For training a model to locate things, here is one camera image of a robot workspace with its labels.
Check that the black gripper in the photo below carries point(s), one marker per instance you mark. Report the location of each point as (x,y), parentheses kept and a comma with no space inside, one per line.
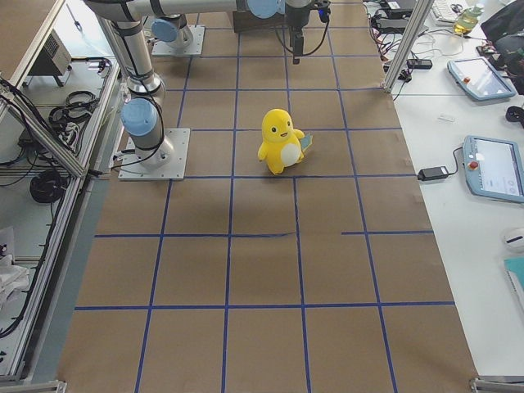
(295,17)

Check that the dark brown wooden drawer cabinet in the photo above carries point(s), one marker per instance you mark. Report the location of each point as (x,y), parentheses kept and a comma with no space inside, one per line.
(243,21)

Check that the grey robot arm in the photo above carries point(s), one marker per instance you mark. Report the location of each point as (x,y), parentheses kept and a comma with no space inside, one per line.
(172,20)
(142,116)

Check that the yellow plush dinosaur toy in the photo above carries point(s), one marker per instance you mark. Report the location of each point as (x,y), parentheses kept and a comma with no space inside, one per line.
(282,145)

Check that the yellow drink bottle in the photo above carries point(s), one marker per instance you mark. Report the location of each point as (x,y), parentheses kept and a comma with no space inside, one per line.
(468,19)

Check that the blue teach pendant far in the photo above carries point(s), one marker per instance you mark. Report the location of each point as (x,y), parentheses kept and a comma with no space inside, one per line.
(479,79)

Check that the blue teach pendant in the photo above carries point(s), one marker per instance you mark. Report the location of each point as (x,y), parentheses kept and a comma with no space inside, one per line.
(479,79)
(493,168)

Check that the black power adapter brick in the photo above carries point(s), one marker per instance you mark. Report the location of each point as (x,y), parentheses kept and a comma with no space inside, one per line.
(432,173)

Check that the blue teach pendant near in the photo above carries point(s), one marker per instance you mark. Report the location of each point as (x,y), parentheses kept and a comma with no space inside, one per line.
(493,168)

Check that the grey electronics box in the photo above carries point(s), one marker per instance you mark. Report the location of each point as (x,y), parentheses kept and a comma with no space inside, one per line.
(53,60)

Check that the white computer mouse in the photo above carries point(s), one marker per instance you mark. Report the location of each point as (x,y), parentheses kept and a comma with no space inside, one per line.
(513,239)

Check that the teal notebook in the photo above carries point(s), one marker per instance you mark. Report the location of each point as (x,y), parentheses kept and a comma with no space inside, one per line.
(514,269)

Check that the white crumpled cloth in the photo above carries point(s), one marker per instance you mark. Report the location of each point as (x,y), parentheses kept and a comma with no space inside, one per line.
(14,278)

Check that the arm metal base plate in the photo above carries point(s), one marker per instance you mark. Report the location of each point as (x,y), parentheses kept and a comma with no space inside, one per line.
(173,41)
(168,162)

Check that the aluminium frame post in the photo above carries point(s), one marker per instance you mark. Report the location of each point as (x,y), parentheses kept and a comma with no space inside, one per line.
(413,28)

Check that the aluminium side rail frame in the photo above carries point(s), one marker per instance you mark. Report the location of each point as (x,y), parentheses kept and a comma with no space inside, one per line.
(49,139)

